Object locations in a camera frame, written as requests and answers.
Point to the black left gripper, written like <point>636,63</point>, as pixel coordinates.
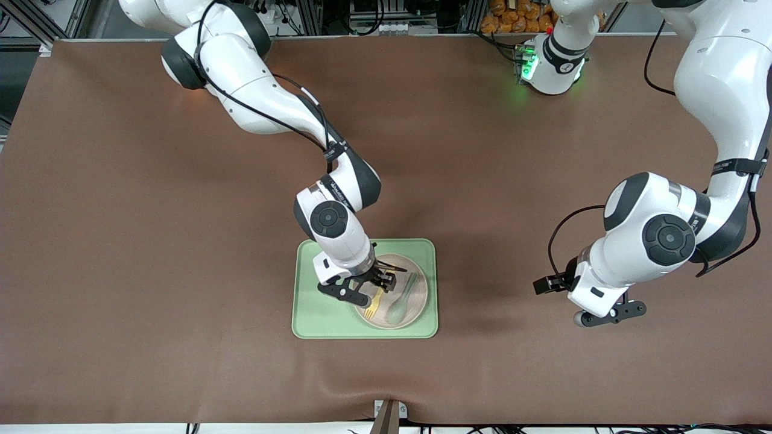
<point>566,281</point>

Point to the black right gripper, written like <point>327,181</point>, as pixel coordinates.
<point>381,272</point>

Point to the yellow plastic fork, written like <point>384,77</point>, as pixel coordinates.
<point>373,307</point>

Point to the pale green plastic spoon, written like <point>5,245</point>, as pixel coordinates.
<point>397,313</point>

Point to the beige round plate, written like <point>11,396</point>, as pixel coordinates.
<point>416,301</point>

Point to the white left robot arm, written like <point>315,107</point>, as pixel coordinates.
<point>718,78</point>

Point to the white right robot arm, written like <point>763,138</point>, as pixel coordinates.
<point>253,90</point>

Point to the light green rectangular tray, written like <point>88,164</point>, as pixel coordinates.
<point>307,322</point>

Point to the brown table mat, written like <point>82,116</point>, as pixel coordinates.
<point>181,241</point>

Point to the orange snack packets pile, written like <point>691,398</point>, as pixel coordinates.
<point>512,21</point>

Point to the black right camera bracket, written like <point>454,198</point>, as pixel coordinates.
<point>347,293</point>

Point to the black camera bracket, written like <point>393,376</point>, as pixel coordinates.
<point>347,293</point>
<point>621,311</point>

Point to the black left camera bracket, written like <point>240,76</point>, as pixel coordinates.
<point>621,311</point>

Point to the grey metal post bracket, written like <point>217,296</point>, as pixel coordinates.
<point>403,411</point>

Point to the aluminium camera post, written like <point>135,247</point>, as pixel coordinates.
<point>386,422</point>

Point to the aluminium frame post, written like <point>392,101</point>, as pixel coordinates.
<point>473,15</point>
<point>310,15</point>

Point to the aluminium frame strut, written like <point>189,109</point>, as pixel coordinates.
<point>36,30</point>

